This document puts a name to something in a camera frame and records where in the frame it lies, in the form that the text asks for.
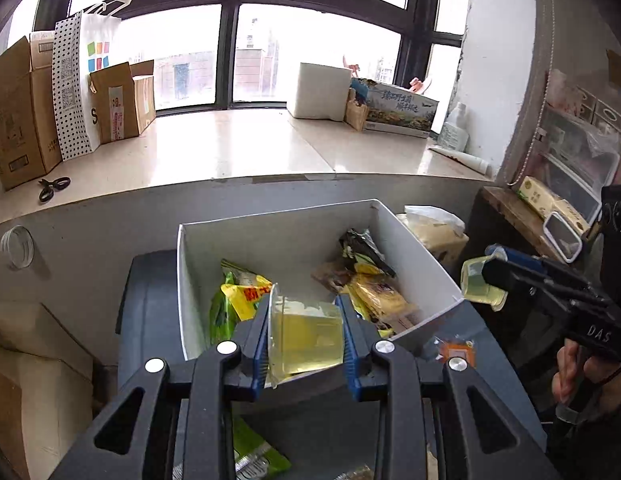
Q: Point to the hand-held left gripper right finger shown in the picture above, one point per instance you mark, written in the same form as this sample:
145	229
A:
351	360

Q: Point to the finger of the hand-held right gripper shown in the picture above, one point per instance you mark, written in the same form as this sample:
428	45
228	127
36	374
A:
510	280
520	260

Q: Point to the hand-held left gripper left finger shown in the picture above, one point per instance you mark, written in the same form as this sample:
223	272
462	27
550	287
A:
259	360

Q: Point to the small yellow jelly cup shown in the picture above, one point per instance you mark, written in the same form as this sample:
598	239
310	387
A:
473	280

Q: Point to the large yellow jelly cup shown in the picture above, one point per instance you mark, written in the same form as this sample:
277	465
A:
305	340

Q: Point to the green seaweed snack packet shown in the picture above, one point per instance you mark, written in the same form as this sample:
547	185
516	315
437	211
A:
220	315

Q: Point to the yellow snack packet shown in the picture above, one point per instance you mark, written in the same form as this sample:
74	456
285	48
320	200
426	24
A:
380	300

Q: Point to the brown noodle packet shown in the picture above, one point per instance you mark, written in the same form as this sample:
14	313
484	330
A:
330	275

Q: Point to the yellow-green small snack packet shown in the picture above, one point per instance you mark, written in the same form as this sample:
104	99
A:
363	252

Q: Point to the white cardboard box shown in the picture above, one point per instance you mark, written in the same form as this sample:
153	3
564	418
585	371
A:
270	245

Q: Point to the person's right hand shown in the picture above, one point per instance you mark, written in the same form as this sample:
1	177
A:
565	370

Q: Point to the white framed mirror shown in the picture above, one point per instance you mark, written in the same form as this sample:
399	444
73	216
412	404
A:
563	237

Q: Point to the wooden side table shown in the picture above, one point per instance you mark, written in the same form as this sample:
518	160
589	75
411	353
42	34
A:
500	205

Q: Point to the green white tissue pack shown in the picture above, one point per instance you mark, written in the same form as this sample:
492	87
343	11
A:
535	195

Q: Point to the yellow tissue pack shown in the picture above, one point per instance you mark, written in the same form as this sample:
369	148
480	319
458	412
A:
440	240

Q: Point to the silver green snack packet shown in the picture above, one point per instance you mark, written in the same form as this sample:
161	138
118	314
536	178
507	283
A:
255	447

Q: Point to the orange small packet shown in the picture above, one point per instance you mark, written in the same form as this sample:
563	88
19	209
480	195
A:
448	349

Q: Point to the white tube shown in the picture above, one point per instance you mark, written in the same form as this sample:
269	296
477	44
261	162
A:
465	160

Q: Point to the clear plastic drawer organiser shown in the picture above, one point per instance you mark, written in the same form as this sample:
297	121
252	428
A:
575	160

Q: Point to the blue grey table cover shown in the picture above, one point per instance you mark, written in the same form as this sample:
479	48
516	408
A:
150	310

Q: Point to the white plastic bottle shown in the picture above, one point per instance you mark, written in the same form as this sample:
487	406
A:
453	132

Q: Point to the white small drawer unit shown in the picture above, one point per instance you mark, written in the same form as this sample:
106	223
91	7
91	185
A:
600	107

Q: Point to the pink printed box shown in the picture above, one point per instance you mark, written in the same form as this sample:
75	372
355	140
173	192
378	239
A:
560	90

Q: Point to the landscape printed tissue box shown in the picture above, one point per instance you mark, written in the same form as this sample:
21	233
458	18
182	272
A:
400	110

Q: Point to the wooden holder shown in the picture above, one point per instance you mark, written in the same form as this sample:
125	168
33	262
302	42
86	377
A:
355	115

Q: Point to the beige storage box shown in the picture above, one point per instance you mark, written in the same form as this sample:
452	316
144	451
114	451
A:
40	385

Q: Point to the white square box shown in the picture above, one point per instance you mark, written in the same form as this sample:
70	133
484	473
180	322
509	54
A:
318	92

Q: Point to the black scissors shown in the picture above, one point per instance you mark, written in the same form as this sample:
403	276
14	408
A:
48	191

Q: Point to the clear tape roll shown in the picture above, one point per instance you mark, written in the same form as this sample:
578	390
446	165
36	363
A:
8	250

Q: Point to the small cardboard box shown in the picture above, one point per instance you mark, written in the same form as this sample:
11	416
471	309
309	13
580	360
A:
125	105

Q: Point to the polka dot paper bag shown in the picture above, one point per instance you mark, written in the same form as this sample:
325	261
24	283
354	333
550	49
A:
70	110

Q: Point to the large cardboard box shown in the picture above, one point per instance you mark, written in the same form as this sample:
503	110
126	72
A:
20	120

